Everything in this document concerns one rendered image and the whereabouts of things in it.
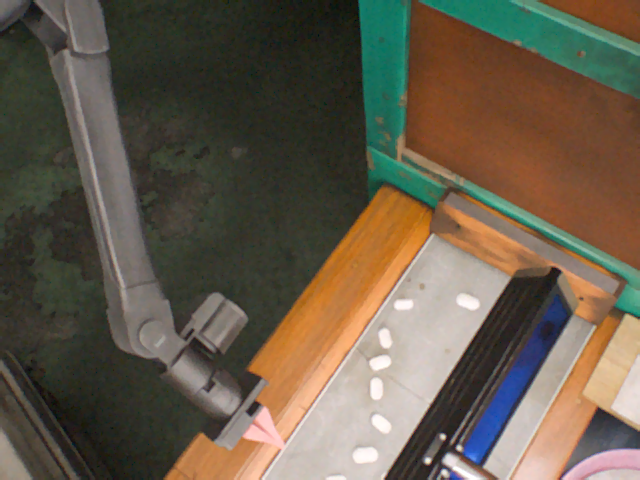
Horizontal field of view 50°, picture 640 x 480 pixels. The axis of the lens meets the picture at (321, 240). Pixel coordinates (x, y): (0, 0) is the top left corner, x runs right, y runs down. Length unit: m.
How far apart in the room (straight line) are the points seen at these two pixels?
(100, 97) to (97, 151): 0.06
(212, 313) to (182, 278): 1.15
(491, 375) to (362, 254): 0.48
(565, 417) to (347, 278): 0.39
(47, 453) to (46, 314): 0.63
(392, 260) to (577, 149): 0.38
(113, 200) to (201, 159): 1.39
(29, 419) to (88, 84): 0.97
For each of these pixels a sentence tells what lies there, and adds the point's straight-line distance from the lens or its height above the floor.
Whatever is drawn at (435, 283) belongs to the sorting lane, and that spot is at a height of 0.74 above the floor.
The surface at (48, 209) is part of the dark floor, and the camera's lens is 2.32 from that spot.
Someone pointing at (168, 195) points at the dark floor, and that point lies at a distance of 2.19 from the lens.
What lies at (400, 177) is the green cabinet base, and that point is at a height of 0.80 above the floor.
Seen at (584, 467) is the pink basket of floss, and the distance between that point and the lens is 1.11.
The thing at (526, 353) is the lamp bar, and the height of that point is 1.09.
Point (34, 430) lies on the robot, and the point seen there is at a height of 0.36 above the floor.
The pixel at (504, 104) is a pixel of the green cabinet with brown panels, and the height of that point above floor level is 1.09.
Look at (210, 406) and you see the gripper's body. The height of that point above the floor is 0.95.
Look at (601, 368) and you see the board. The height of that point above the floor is 0.78.
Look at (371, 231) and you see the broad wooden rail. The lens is 1.18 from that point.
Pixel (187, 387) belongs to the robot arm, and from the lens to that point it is 0.90.
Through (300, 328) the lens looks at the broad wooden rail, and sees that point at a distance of 1.12.
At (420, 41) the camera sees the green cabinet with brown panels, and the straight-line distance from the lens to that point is 0.92.
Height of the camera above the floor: 1.82
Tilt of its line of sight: 64 degrees down
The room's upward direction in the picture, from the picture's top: 12 degrees counter-clockwise
